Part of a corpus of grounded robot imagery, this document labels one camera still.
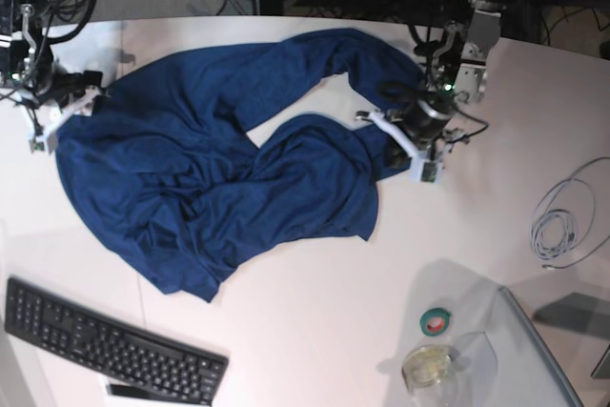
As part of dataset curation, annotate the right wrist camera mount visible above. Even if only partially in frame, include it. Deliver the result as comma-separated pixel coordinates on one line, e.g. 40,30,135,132
17,86,107,156

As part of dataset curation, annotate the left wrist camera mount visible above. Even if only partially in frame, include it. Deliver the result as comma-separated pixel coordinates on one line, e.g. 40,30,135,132
356,111,469,184

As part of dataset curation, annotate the black computer keyboard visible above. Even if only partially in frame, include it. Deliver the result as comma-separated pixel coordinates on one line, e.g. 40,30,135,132
5,277,229,406

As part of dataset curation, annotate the dark blue t-shirt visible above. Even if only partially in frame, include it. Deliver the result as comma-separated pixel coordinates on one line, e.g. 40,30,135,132
55,29,423,301

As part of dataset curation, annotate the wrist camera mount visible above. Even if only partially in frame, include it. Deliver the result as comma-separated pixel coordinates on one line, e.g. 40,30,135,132
17,86,107,156
356,111,469,184

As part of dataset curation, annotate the green tape roll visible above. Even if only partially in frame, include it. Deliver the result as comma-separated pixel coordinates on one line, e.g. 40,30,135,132
419,307,452,336

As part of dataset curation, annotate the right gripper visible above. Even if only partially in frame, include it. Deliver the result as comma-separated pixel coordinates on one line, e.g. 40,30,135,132
23,70,104,107

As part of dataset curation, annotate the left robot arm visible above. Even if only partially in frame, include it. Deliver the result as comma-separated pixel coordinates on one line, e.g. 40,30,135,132
359,0,518,183

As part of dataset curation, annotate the coiled white cable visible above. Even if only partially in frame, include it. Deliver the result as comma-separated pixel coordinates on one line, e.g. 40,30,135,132
529,156,610,272

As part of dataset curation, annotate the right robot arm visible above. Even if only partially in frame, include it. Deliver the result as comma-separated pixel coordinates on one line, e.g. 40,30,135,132
1,0,105,110

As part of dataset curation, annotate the clear tape dispenser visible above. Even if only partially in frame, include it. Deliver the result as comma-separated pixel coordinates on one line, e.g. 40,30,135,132
401,344,459,407

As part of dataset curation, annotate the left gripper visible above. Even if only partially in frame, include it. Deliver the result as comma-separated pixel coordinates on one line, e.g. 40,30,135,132
383,94,456,178

